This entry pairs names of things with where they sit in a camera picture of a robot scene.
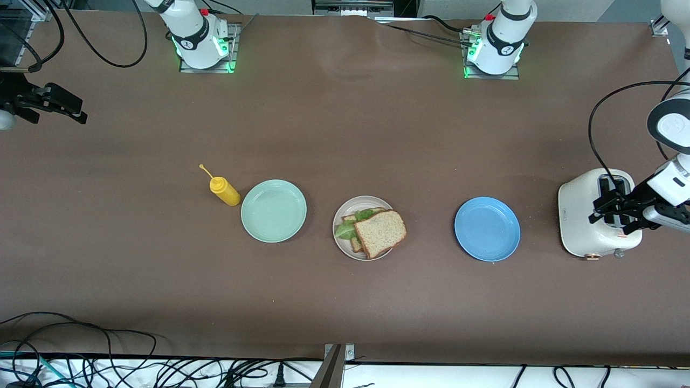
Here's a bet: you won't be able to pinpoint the yellow squeeze bottle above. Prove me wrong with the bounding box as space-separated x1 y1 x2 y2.
198 163 242 207

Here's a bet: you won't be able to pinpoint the brown bread slice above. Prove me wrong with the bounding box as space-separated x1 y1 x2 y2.
353 209 408 260
341 207 388 254

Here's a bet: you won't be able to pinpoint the green lettuce leaf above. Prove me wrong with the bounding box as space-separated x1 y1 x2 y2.
334 209 379 241

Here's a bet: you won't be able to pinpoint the blue plate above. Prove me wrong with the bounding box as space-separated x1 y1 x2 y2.
454 196 521 263

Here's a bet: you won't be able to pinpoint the mint green plate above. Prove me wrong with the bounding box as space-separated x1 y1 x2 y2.
240 179 308 244

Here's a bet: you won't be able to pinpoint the beige plate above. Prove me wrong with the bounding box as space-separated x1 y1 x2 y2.
332 195 401 262

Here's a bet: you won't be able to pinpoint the white two-slot toaster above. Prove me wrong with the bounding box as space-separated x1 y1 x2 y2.
558 168 643 261

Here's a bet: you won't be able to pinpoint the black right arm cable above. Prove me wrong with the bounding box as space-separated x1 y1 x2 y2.
0 0 149 73

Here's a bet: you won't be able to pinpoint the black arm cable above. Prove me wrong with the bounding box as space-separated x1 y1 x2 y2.
588 66 690 173
0 0 149 73

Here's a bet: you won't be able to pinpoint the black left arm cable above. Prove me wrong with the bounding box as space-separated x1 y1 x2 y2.
588 66 690 173

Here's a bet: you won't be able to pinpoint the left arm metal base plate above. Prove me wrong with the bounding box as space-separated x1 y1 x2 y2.
461 31 521 81

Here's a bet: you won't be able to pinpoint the long black looping cable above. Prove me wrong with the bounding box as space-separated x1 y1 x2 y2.
0 311 158 388

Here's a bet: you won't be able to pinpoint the teal cable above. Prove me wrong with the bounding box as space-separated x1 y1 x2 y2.
0 350 71 388

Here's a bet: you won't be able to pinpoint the black base connector cables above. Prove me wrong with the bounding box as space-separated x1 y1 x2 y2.
372 15 475 48

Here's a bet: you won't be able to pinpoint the metal frame block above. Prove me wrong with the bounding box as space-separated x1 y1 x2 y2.
312 0 395 18

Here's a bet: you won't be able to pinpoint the aluminium frame bracket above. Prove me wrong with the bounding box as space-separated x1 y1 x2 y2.
310 343 356 388

